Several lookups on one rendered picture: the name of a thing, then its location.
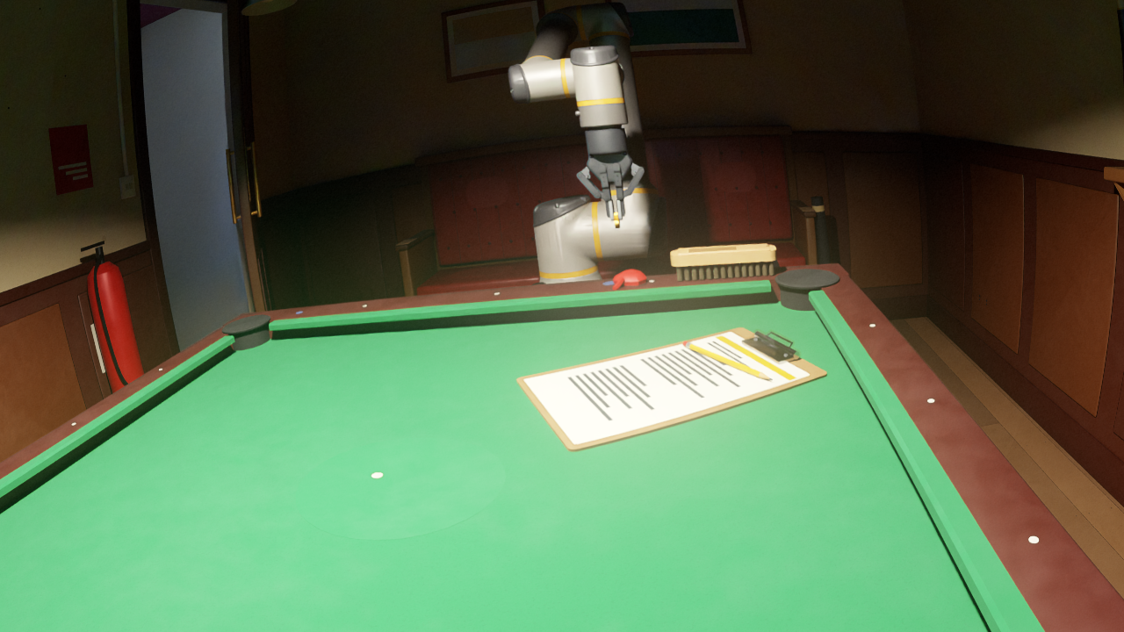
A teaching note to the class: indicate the red chalk holder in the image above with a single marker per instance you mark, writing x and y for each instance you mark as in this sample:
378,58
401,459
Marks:
629,279

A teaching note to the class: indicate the framed wall picture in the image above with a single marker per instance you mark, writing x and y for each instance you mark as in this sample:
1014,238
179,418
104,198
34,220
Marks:
492,35
694,26

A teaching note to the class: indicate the white door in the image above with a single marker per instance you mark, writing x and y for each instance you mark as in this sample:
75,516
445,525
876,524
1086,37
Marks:
189,175

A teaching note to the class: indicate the red wall sign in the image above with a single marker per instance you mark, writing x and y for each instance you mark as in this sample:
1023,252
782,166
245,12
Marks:
70,160

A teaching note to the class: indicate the dark bottle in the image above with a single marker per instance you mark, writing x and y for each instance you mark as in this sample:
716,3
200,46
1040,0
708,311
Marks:
824,235

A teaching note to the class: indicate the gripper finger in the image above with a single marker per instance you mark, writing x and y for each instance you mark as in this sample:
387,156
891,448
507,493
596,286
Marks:
629,178
597,178

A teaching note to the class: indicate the wooden table brush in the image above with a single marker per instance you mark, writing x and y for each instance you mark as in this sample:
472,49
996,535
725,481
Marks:
724,259

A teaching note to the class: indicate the white printed paper sheet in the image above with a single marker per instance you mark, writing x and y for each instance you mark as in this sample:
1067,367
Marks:
650,395

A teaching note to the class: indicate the red upholstered wooden bench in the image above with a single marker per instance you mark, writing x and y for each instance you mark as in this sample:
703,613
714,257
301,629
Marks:
492,211

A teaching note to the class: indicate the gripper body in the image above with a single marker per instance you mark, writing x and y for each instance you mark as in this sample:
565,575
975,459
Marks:
606,143

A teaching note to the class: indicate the red fire extinguisher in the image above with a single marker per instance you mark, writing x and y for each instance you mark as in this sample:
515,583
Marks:
116,320

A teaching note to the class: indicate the green ceiling lamp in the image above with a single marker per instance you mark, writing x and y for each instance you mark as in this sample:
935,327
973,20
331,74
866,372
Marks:
268,5

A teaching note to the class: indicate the white light switch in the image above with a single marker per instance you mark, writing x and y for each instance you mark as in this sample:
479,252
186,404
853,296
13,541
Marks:
127,186

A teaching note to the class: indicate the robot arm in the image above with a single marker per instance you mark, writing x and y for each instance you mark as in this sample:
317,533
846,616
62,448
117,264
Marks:
597,83

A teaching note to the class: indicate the yellow pencil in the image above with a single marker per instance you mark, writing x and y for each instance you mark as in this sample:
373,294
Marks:
729,362

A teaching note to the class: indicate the brown clipboard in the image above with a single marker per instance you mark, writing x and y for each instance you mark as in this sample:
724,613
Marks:
584,439

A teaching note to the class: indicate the green felt pool table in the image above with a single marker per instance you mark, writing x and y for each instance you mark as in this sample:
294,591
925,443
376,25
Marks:
369,456

